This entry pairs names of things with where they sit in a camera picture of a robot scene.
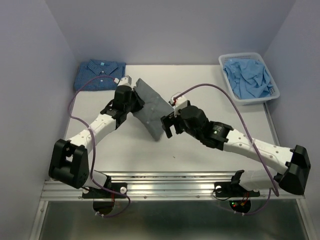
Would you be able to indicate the aluminium mounting rail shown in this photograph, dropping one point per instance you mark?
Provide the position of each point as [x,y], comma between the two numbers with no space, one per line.
[156,186]

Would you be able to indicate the white plastic laundry basket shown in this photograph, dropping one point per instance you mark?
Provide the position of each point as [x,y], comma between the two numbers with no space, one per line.
[274,91]

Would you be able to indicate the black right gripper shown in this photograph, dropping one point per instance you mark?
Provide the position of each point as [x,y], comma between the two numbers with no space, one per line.
[170,119]

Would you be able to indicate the folded blue checked shirt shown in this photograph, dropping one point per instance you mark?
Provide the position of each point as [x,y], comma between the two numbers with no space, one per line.
[102,72]

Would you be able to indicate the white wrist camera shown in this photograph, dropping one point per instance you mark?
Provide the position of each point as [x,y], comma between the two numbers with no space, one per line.
[178,104]
[124,81]

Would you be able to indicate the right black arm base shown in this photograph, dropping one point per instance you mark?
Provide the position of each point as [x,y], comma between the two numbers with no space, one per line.
[225,189]

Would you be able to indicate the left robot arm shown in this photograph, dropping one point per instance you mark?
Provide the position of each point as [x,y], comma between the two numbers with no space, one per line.
[70,158]

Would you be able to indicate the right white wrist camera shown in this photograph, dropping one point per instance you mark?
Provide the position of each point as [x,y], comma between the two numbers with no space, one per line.
[178,104]

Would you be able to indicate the light blue crumpled shirt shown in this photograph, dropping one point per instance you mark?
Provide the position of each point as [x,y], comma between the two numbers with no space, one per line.
[248,78]

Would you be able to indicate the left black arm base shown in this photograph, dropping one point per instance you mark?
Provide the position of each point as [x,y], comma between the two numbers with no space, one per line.
[93,193]

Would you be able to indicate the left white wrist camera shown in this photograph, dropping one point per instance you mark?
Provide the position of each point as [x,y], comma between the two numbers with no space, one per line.
[124,81]

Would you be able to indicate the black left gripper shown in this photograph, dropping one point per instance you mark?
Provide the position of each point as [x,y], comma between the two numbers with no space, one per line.
[139,102]

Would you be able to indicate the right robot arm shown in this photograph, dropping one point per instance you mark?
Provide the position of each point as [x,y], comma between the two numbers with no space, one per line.
[288,167]

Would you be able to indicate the grey long sleeve shirt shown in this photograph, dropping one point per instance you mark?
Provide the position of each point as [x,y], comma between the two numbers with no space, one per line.
[154,108]

